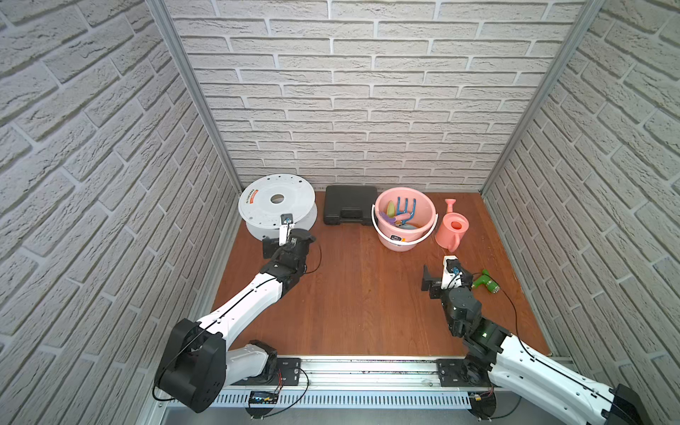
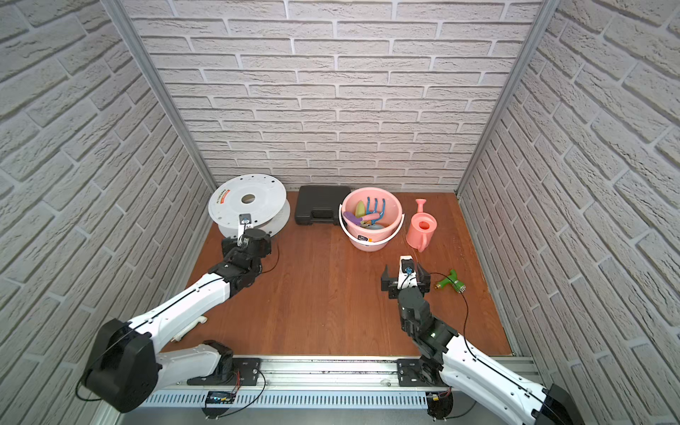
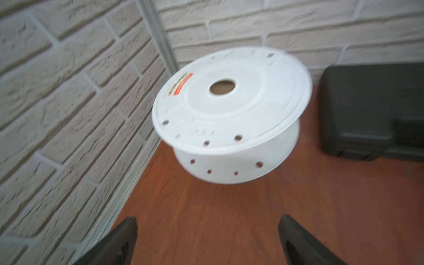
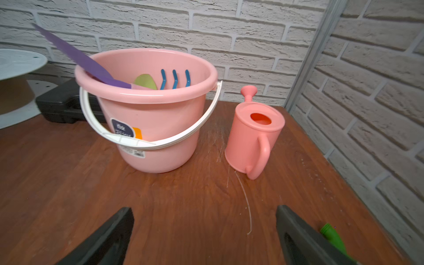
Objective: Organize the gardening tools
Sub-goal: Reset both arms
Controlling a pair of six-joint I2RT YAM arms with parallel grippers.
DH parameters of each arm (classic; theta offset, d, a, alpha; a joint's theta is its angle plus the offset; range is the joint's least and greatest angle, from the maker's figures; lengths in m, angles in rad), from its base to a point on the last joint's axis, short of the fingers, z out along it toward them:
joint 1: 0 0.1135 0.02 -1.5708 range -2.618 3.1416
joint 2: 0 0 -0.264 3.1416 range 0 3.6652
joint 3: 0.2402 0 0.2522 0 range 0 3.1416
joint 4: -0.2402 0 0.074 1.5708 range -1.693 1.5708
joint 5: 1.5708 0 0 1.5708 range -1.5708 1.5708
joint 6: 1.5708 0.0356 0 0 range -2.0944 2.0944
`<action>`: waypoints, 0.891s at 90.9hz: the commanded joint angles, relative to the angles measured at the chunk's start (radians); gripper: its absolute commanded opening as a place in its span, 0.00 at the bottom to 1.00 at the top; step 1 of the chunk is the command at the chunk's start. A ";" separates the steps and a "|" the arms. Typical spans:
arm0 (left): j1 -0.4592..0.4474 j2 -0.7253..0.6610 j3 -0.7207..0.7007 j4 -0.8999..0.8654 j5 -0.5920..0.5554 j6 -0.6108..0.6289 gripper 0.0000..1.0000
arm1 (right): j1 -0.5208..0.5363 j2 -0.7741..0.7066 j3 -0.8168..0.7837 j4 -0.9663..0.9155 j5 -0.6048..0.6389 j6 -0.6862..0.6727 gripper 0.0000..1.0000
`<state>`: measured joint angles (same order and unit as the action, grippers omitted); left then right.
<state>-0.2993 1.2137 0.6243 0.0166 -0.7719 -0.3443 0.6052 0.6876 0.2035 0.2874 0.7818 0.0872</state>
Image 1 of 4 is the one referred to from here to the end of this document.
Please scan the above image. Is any white cable spool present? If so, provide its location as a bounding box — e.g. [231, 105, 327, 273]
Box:
[237, 174, 318, 241]

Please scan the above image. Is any green hose connector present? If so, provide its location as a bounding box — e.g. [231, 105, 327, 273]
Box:
[472, 269, 500, 294]

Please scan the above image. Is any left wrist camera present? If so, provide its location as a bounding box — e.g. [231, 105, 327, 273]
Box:
[279, 214, 295, 246]

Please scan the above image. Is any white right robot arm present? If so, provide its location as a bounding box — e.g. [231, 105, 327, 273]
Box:
[421, 256, 653, 424]

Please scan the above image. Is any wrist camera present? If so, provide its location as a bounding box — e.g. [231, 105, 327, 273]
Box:
[442, 256, 463, 287]
[279, 214, 295, 246]

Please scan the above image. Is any black plastic tool case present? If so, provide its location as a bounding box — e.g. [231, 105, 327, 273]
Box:
[323, 185, 378, 226]

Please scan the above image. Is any pink watering can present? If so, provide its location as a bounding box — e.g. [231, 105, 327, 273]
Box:
[435, 198, 469, 253]

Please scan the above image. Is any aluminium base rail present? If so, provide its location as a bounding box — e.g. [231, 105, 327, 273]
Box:
[201, 356, 511, 411]

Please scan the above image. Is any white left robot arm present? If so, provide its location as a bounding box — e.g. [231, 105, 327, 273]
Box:
[152, 228, 315, 413]

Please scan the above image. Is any blue rake yellow handle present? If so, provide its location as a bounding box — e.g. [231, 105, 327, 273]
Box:
[397, 198, 417, 223]

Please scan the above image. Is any green trowel wooden handle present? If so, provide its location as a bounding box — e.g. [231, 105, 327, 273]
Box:
[385, 201, 397, 218]

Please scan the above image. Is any purple trowel pink handle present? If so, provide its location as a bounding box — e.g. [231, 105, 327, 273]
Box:
[380, 212, 413, 227]

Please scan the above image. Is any pink plastic bucket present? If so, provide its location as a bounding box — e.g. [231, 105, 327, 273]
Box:
[372, 187, 438, 253]

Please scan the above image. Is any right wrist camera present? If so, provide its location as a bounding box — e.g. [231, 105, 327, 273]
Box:
[442, 256, 463, 287]

